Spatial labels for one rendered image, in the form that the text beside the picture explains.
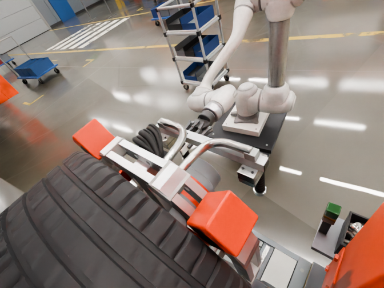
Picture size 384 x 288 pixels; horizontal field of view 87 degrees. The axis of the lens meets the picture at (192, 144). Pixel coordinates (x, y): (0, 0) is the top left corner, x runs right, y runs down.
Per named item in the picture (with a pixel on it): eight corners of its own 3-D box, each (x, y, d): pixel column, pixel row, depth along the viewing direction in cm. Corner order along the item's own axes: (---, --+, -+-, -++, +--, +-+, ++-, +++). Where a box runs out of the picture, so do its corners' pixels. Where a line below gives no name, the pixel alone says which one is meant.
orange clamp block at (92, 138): (96, 162, 59) (72, 140, 57) (117, 144, 62) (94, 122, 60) (98, 161, 53) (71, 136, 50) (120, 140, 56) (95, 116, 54)
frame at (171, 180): (148, 213, 97) (71, 135, 59) (158, 202, 100) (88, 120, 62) (255, 295, 66) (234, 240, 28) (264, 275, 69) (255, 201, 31)
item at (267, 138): (235, 122, 207) (231, 98, 186) (287, 131, 181) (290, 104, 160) (214, 159, 183) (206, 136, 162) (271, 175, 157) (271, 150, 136)
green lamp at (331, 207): (323, 215, 72) (325, 210, 70) (326, 206, 74) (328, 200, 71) (336, 220, 70) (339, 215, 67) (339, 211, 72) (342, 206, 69)
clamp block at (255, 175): (238, 181, 59) (236, 171, 55) (252, 159, 63) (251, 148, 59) (254, 188, 56) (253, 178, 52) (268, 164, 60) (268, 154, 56)
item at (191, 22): (182, 91, 277) (152, 9, 208) (199, 74, 295) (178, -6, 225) (214, 98, 246) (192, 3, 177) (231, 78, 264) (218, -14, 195)
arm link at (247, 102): (240, 103, 162) (238, 78, 147) (263, 104, 154) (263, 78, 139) (233, 115, 153) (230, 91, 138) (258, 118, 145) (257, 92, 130)
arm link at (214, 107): (210, 114, 102) (203, 121, 100) (206, 99, 96) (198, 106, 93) (225, 117, 97) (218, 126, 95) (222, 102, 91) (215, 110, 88)
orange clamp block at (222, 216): (184, 223, 38) (203, 229, 29) (207, 190, 41) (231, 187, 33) (211, 247, 38) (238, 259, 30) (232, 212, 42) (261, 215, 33)
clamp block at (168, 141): (160, 146, 79) (154, 137, 75) (174, 131, 83) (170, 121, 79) (169, 150, 76) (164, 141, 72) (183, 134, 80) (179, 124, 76)
